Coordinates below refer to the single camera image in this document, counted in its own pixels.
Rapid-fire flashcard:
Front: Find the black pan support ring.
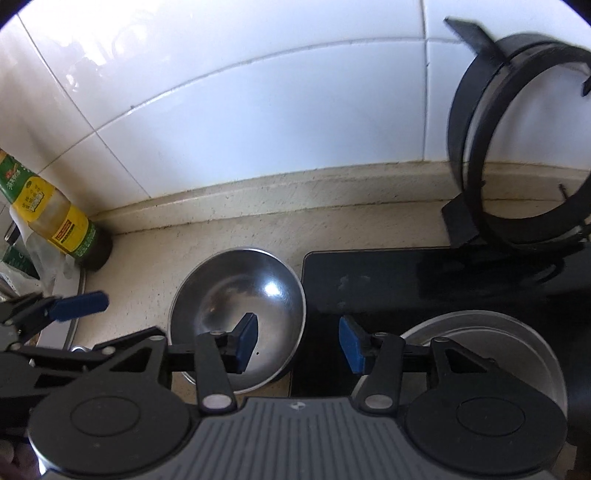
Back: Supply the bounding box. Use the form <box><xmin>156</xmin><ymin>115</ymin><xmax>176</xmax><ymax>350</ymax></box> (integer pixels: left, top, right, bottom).
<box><xmin>441</xmin><ymin>17</ymin><xmax>591</xmax><ymax>252</ymax></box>

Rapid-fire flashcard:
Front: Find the black glass gas stove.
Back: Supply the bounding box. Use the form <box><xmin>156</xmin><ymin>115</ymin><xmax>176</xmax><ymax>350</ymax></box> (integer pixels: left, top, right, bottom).
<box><xmin>290</xmin><ymin>247</ymin><xmax>591</xmax><ymax>398</ymax></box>

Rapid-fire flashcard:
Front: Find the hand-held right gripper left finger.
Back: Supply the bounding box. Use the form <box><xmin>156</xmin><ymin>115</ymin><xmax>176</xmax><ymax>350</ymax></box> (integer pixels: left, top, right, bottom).
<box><xmin>111</xmin><ymin>313</ymin><xmax>259</xmax><ymax>414</ymax></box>

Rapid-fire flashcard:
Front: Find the deep steel bowl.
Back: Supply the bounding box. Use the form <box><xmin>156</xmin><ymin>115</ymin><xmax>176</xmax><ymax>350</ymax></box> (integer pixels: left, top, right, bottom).
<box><xmin>168</xmin><ymin>248</ymin><xmax>306</xmax><ymax>394</ymax></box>

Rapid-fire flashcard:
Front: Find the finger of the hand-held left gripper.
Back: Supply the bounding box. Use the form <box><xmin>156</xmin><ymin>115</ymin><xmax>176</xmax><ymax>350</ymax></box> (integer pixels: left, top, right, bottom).
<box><xmin>0</xmin><ymin>340</ymin><xmax>122</xmax><ymax>374</ymax></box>
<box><xmin>0</xmin><ymin>291</ymin><xmax>110</xmax><ymax>344</ymax></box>

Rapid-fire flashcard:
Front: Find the clear plastic bag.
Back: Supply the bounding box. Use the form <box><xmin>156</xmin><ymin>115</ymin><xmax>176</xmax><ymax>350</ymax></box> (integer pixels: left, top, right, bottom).
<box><xmin>9</xmin><ymin>203</ymin><xmax>75</xmax><ymax>296</ymax></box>

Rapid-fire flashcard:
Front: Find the green label oil bottle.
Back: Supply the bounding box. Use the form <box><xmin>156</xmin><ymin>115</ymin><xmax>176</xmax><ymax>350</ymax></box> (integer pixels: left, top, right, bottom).
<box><xmin>0</xmin><ymin>150</ymin><xmax>114</xmax><ymax>273</ymax></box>

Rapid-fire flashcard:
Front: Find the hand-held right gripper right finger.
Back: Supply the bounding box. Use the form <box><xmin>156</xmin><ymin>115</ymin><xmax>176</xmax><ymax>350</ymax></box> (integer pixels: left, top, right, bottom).
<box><xmin>338</xmin><ymin>315</ymin><xmax>502</xmax><ymax>411</ymax></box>

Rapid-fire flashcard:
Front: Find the steel burner tray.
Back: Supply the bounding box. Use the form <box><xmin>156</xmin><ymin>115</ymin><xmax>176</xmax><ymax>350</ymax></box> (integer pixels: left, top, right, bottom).
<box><xmin>398</xmin><ymin>311</ymin><xmax>568</xmax><ymax>409</ymax></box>

